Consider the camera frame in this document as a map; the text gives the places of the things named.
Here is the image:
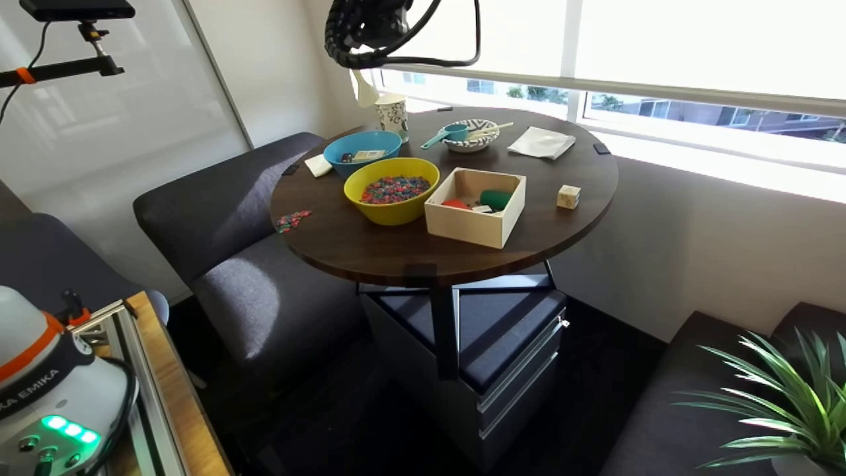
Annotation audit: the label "small wooden cube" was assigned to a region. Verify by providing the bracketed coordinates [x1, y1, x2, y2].
[555, 182, 584, 212]

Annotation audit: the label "blue plastic bowl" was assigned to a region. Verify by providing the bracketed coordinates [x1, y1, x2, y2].
[322, 130, 411, 178]

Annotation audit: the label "dark upholstered bench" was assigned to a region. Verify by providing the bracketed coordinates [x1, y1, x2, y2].
[602, 302, 846, 476]

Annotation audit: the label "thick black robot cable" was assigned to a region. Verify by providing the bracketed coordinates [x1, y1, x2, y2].
[325, 0, 485, 71]

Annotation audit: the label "small patterned bowl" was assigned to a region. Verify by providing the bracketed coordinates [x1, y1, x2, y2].
[444, 116, 502, 155]

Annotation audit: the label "colourful beads pile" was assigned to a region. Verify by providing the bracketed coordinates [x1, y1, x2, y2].
[359, 172, 434, 207]

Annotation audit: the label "light wooden box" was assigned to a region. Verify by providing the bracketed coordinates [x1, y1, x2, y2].
[424, 164, 528, 250]

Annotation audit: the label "flat white paper sheet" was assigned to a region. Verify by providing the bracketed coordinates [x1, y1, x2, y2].
[301, 151, 337, 180]

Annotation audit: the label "black table leg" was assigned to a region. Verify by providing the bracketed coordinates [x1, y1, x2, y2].
[429, 280, 462, 381]

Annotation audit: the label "black exterior camera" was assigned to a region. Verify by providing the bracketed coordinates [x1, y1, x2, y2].
[19, 0, 137, 23]

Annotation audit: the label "blue grey chair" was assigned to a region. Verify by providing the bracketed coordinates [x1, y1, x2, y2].
[0, 180, 175, 327]

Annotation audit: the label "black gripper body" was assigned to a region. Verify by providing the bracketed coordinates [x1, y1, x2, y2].
[325, 0, 418, 55]

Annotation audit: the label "folded white napkin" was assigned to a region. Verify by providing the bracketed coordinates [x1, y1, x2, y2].
[506, 123, 580, 164]

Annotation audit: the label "scattered colourful beads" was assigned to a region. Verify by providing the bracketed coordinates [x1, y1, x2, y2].
[274, 207, 314, 236]

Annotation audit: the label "grey metal partition post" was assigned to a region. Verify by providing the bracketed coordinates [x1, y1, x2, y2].
[179, 0, 255, 147]

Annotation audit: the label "patterned white paper cup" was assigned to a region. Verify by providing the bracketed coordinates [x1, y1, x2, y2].
[372, 93, 411, 137]

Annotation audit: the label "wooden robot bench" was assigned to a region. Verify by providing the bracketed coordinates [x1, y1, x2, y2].
[122, 289, 232, 476]

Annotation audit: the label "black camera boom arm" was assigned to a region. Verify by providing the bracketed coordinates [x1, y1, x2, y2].
[0, 19, 126, 90]

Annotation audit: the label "aluminium profile frame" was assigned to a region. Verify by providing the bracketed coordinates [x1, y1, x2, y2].
[73, 298, 192, 476]

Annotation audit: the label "grey window rail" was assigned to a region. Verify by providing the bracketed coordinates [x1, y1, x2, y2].
[381, 57, 846, 118]

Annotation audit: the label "green toy piece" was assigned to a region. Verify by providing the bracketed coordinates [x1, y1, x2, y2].
[479, 188, 512, 215]

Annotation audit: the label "yellow plastic bowl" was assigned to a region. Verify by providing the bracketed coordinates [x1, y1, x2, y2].
[342, 155, 444, 227]

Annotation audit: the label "small cream block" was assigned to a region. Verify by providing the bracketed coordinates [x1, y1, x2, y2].
[348, 146, 388, 166]

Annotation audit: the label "green potted plant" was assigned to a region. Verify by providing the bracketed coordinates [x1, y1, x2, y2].
[678, 327, 846, 476]

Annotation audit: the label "teal plastic scoop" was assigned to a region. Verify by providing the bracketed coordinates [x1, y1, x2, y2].
[418, 118, 473, 153]

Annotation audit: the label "thin black camera cable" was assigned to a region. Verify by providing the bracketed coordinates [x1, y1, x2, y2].
[0, 19, 48, 121]

